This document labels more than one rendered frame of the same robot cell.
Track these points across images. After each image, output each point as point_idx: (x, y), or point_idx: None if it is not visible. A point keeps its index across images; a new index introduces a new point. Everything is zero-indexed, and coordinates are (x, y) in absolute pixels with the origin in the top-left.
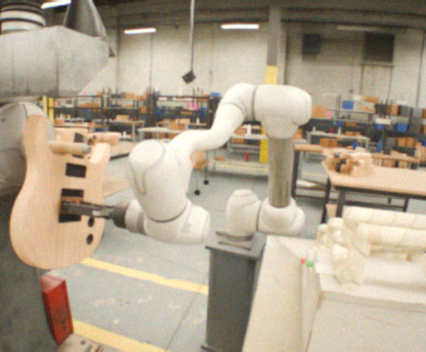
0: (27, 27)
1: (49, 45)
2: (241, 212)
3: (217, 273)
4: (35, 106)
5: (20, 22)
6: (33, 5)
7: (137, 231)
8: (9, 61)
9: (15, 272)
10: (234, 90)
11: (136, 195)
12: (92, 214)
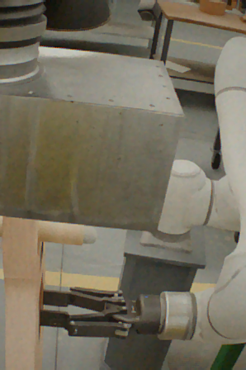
0: (30, 53)
1: (149, 145)
2: (186, 201)
3: (139, 286)
4: None
5: (21, 47)
6: (44, 1)
7: (178, 339)
8: (21, 154)
9: None
10: (242, 59)
11: (239, 332)
12: (115, 334)
